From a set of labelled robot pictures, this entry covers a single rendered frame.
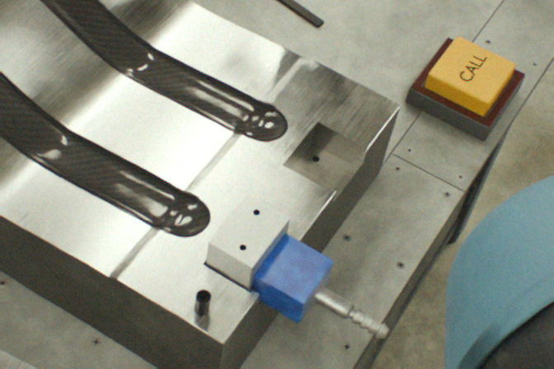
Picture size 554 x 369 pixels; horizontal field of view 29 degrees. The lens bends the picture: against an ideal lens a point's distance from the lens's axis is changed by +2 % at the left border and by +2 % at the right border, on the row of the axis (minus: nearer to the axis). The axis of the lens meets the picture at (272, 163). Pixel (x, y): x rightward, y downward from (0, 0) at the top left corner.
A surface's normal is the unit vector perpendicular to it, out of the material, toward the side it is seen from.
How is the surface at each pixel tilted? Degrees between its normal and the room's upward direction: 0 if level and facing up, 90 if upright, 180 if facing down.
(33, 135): 16
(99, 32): 26
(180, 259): 0
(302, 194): 0
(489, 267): 63
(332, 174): 0
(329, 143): 90
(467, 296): 76
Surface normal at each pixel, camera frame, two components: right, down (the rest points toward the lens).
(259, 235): 0.11, -0.61
